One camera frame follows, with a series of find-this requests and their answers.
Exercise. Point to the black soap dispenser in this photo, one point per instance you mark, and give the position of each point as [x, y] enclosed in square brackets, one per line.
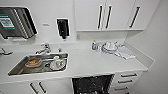
[62, 27]

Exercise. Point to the grey paper towel dispenser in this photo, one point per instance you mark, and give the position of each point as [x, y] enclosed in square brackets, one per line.
[16, 21]

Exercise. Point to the small dark sink knob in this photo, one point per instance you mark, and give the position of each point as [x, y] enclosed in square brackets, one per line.
[60, 50]

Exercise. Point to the small white bottle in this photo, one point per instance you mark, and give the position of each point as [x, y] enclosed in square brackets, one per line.
[99, 47]

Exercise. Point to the white narrow drawer unit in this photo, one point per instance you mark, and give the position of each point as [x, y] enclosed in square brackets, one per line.
[133, 85]

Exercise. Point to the orange brown bowl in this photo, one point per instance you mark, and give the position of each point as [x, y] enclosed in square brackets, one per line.
[32, 62]

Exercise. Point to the white cup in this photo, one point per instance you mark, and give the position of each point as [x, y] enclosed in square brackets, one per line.
[56, 62]

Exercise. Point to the chrome faucet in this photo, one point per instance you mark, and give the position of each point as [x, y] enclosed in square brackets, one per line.
[43, 49]

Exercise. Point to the stainless steel sink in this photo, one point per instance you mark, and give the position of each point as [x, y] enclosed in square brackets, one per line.
[16, 68]

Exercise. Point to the white three door wall cabinet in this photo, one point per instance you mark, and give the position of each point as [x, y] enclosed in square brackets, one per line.
[86, 15]

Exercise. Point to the white printed cloth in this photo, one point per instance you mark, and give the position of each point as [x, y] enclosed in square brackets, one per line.
[126, 52]

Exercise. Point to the white wall outlet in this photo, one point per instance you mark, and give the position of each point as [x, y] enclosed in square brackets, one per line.
[78, 36]

